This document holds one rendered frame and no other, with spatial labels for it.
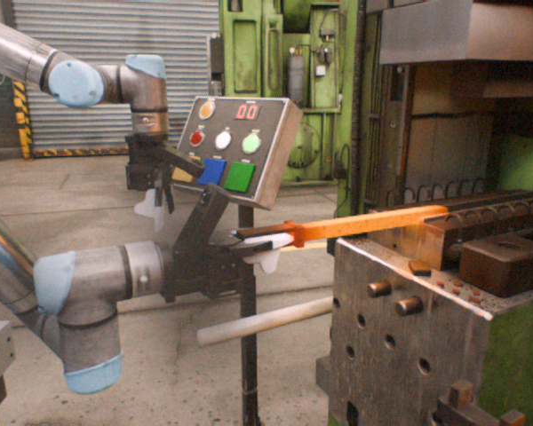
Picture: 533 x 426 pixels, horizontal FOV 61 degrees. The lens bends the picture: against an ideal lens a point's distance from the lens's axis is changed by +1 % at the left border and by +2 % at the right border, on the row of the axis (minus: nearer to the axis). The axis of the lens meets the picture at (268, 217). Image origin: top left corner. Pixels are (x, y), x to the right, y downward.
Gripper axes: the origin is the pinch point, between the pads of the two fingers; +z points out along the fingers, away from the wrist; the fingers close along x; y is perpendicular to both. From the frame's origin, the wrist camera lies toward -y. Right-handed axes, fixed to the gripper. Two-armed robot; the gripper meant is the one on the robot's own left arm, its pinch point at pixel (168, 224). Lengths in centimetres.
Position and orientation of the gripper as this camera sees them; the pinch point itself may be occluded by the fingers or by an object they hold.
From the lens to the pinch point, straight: 102.7
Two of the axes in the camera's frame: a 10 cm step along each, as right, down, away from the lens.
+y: -10.0, 0.1, -0.2
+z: 0.0, 9.6, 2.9
